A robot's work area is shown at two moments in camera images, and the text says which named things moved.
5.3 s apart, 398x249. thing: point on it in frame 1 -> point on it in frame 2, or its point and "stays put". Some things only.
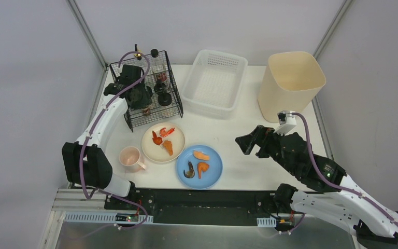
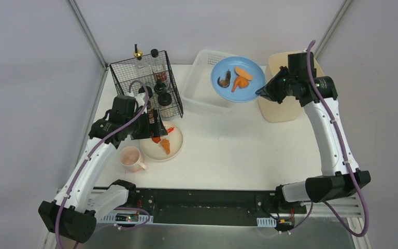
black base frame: (196, 207) stays put
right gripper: (264, 141) -> (276, 88)
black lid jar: (164, 99) stays put
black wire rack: (159, 78) stays put
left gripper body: (139, 99) -> (156, 125)
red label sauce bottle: (159, 67) stays put
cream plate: (163, 142) stays put
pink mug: (129, 157) stays put
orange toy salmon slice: (200, 155) -> (242, 72)
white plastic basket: (214, 82) stays put
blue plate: (199, 167) -> (237, 79)
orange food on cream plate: (156, 140) stays put
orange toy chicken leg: (202, 166) -> (241, 82)
